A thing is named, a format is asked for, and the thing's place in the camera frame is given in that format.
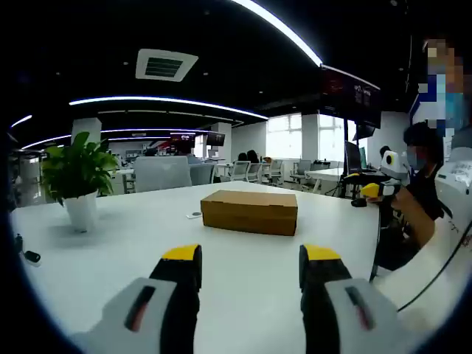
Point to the white desk partition panel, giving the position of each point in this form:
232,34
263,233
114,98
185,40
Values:
162,173

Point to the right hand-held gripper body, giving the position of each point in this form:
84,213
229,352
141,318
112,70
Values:
394,166

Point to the monitor on stand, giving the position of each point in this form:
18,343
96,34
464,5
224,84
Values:
353,156

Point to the black computer mouse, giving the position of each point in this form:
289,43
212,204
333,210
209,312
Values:
358,202

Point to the white ceiling air vent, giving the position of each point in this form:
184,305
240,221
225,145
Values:
166,65

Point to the potted green plant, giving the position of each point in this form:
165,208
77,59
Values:
77,173

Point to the white chest device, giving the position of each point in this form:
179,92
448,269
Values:
455,184

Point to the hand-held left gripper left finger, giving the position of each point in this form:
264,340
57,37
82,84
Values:
147,309

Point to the red wall screen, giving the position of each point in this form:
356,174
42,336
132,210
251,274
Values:
182,138

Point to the hanging dark monitor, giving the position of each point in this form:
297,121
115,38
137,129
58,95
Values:
350,96

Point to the small black gadget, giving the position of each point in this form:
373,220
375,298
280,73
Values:
32,257
17,241

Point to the white ceiling light strip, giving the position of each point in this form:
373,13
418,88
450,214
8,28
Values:
166,102
287,33

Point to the person's right hand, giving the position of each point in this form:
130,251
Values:
398,201

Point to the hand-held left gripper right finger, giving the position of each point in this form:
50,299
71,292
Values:
332,309

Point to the brown cardboard shoe box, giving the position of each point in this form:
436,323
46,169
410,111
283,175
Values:
250,214

